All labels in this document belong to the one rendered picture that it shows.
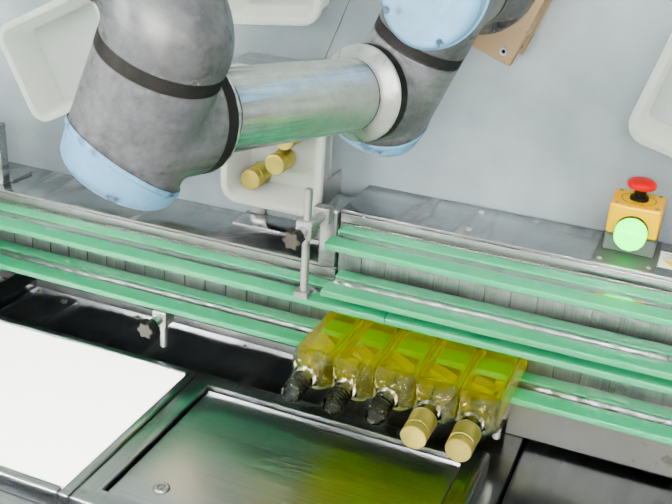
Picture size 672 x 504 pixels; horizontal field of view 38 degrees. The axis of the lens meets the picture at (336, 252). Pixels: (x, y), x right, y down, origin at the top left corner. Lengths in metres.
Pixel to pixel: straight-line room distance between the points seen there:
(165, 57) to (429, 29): 0.40
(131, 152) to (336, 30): 0.71
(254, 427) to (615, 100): 0.69
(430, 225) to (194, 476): 0.48
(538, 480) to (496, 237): 0.35
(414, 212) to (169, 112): 0.68
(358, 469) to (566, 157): 0.54
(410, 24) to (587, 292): 0.43
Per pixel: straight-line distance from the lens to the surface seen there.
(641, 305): 1.31
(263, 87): 0.97
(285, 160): 1.54
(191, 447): 1.40
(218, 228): 1.60
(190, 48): 0.81
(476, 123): 1.47
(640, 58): 1.41
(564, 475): 1.48
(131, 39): 0.82
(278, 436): 1.42
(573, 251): 1.39
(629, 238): 1.37
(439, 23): 1.12
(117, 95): 0.84
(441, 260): 1.35
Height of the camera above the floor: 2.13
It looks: 58 degrees down
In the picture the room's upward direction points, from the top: 134 degrees counter-clockwise
